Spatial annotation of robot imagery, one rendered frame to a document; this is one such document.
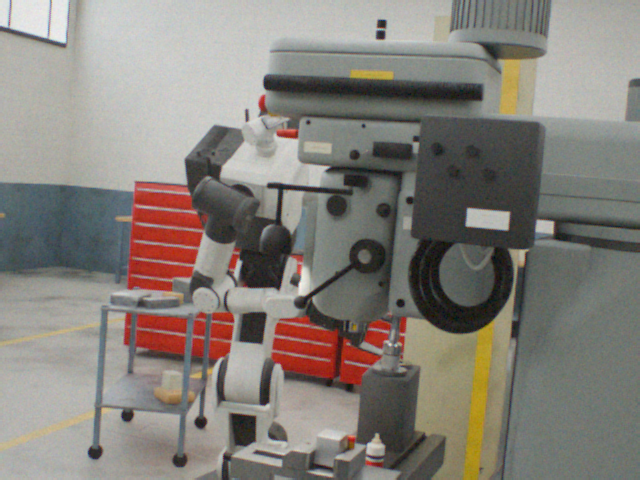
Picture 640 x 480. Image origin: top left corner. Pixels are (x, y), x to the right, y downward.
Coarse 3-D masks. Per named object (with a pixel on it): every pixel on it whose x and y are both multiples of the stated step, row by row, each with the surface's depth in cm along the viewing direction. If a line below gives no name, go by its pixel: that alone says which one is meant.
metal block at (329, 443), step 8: (328, 432) 189; (336, 432) 189; (344, 432) 190; (320, 440) 186; (328, 440) 185; (336, 440) 184; (344, 440) 187; (320, 448) 186; (328, 448) 185; (336, 448) 184; (344, 448) 188; (320, 456) 186; (328, 456) 185; (328, 464) 185
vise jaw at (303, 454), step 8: (304, 440) 191; (312, 440) 192; (296, 448) 185; (304, 448) 186; (312, 448) 187; (288, 456) 185; (296, 456) 184; (304, 456) 183; (312, 456) 185; (288, 464) 185; (296, 464) 184; (304, 464) 183; (312, 464) 186
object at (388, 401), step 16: (368, 368) 235; (384, 368) 229; (400, 368) 232; (416, 368) 240; (368, 384) 226; (384, 384) 225; (400, 384) 224; (416, 384) 239; (368, 400) 226; (384, 400) 225; (400, 400) 224; (416, 400) 243; (368, 416) 226; (384, 416) 225; (400, 416) 224; (368, 432) 227; (384, 432) 225; (400, 432) 224; (400, 448) 225
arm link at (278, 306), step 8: (264, 288) 243; (272, 288) 243; (264, 296) 238; (272, 296) 237; (280, 296) 236; (288, 296) 234; (264, 304) 239; (272, 304) 237; (280, 304) 236; (288, 304) 235; (272, 312) 238; (280, 312) 237; (288, 312) 236; (296, 312) 235
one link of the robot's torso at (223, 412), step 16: (272, 384) 257; (272, 400) 258; (224, 416) 262; (240, 416) 265; (256, 416) 260; (272, 416) 259; (224, 432) 264; (240, 432) 270; (256, 432) 262; (240, 448) 274; (224, 464) 276
